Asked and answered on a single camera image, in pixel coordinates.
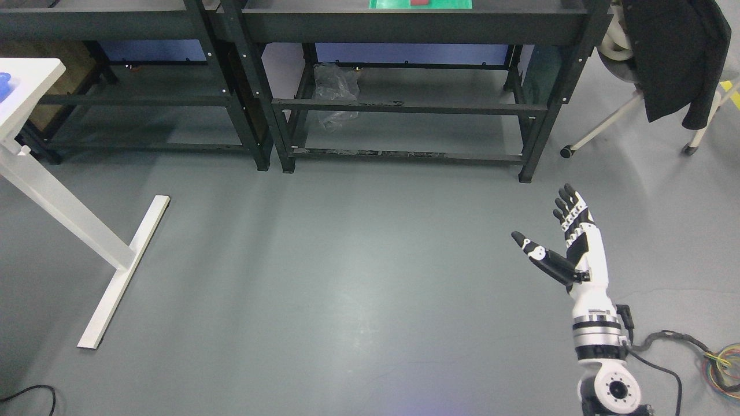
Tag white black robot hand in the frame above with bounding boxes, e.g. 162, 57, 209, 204
511, 184, 616, 318

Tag black right metal shelf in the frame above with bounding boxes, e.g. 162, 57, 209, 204
221, 1, 612, 183

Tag black metal shelf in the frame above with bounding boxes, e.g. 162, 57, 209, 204
2, 1, 273, 171
221, 1, 612, 183

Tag green plastic tray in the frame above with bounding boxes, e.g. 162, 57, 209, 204
367, 0, 473, 10

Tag black left metal shelf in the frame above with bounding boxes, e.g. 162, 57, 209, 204
2, 1, 273, 171

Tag blue plastic tray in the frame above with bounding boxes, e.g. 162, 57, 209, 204
0, 73, 15, 102

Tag white chair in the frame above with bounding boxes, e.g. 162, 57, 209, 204
560, 1, 738, 158

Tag black jacket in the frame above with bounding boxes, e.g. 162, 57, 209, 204
622, 1, 732, 130

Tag clear plastic bag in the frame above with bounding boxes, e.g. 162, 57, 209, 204
313, 63, 360, 132

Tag white table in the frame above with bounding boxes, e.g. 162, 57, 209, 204
1, 57, 170, 350

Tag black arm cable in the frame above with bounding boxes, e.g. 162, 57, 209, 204
616, 304, 717, 416

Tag coloured wire bundle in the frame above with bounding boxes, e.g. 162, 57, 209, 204
703, 343, 740, 400

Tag black floor cable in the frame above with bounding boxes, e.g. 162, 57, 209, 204
0, 385, 57, 416

